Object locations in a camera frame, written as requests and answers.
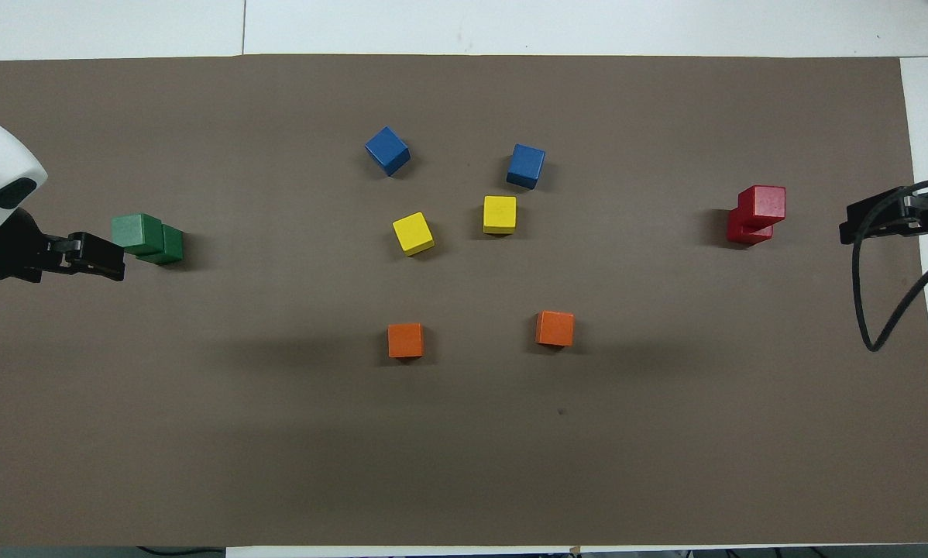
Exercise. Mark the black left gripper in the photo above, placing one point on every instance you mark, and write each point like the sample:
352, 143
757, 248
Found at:
11, 256

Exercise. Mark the brown table mat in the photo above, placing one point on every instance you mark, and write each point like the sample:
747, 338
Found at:
464, 465

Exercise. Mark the green wooden block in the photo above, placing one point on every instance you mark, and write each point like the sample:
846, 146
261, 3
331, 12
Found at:
135, 232
171, 248

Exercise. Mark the blue wooden block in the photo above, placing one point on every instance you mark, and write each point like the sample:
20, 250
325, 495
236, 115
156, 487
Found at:
387, 151
526, 166

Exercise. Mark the red wooden block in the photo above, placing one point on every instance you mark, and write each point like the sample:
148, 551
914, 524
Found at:
747, 235
762, 205

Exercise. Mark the yellow wooden block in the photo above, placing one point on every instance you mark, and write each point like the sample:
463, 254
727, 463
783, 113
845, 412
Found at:
414, 233
500, 215

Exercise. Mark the orange wooden block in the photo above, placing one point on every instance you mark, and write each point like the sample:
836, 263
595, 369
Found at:
555, 328
406, 340

